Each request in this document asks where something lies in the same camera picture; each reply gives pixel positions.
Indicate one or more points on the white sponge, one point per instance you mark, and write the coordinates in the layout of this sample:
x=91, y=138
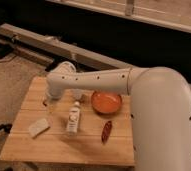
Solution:
x=38, y=127

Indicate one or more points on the white plastic bottle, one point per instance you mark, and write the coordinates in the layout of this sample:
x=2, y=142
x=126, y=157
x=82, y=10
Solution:
x=73, y=118

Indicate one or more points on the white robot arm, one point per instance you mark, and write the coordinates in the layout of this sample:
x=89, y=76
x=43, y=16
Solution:
x=160, y=110

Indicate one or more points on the orange bowl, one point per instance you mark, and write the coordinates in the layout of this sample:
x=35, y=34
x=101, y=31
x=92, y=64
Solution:
x=106, y=103

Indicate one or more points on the red chili pepper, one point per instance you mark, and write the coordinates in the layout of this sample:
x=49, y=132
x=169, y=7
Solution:
x=106, y=131

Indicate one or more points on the black object at left edge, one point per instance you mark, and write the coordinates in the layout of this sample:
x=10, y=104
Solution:
x=6, y=127

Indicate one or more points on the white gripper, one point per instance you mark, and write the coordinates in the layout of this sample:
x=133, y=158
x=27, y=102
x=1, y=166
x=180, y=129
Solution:
x=51, y=99

